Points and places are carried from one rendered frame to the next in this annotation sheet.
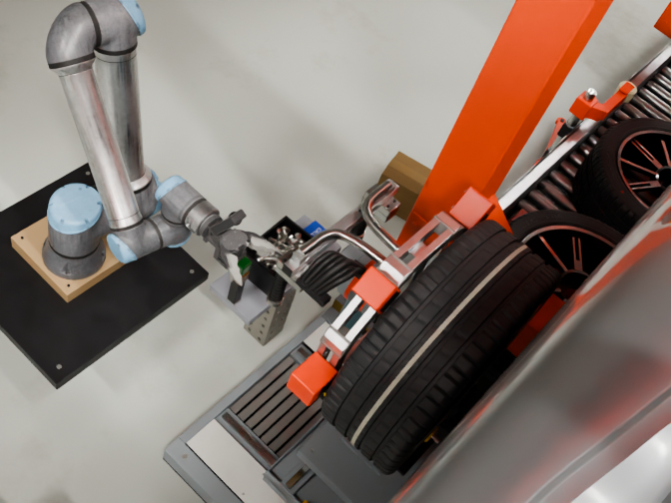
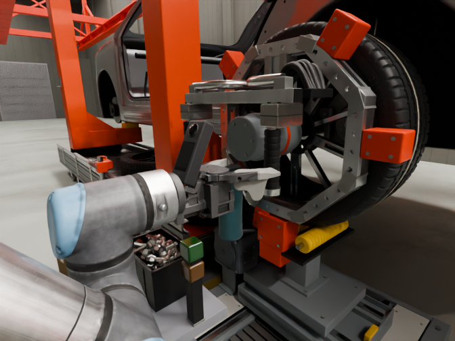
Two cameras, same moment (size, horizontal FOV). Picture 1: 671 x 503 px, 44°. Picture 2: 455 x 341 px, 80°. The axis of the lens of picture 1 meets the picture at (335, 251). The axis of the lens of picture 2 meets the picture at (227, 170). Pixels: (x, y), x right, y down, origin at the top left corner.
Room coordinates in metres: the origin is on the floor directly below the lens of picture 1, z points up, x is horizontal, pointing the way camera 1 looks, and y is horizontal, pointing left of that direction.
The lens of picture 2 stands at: (1.01, 0.68, 0.96)
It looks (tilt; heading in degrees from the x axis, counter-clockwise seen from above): 15 degrees down; 296
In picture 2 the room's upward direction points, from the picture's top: 1 degrees counter-clockwise
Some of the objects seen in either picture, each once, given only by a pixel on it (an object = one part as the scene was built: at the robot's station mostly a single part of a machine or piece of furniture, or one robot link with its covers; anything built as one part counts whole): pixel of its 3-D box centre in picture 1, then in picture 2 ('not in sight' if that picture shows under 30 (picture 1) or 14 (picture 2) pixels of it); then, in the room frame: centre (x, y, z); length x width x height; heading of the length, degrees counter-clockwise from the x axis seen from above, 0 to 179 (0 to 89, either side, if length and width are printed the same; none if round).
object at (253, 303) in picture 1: (278, 266); (158, 283); (1.50, 0.15, 0.44); 0.43 x 0.17 x 0.03; 156
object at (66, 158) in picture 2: not in sight; (99, 157); (4.27, -1.87, 0.19); 1.00 x 0.86 x 0.39; 156
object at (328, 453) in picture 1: (383, 429); (302, 258); (1.17, -0.34, 0.32); 0.40 x 0.30 x 0.28; 156
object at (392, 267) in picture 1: (390, 302); (280, 133); (1.24, -0.18, 0.85); 0.54 x 0.07 x 0.54; 156
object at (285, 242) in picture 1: (279, 255); (158, 262); (1.49, 0.16, 0.51); 0.20 x 0.14 x 0.13; 158
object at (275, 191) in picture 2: (280, 283); (271, 160); (1.18, 0.10, 0.83); 0.04 x 0.04 x 0.16
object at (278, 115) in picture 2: (295, 270); (282, 114); (1.17, 0.07, 0.93); 0.09 x 0.05 x 0.05; 66
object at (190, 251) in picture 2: (242, 264); (191, 249); (1.32, 0.23, 0.64); 0.04 x 0.04 x 0.04; 66
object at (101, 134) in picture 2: not in sight; (114, 127); (3.33, -1.36, 0.69); 0.52 x 0.17 x 0.35; 66
